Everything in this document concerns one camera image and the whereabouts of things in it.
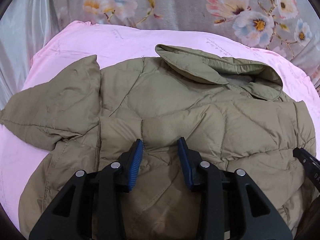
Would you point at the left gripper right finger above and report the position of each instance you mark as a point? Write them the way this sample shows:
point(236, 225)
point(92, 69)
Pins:
point(232, 205)

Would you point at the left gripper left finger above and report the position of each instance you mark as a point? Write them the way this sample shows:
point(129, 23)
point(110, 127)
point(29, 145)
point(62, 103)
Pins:
point(88, 195)

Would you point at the olive quilted jacket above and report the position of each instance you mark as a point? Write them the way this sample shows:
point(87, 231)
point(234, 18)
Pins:
point(234, 112)

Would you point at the pink bed sheet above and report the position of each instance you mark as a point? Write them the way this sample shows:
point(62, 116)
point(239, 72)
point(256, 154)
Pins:
point(113, 44)

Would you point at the grey floral blanket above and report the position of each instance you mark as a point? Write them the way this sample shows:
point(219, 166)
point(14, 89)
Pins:
point(287, 27)

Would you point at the white satin curtain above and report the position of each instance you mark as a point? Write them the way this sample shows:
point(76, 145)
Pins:
point(26, 27)

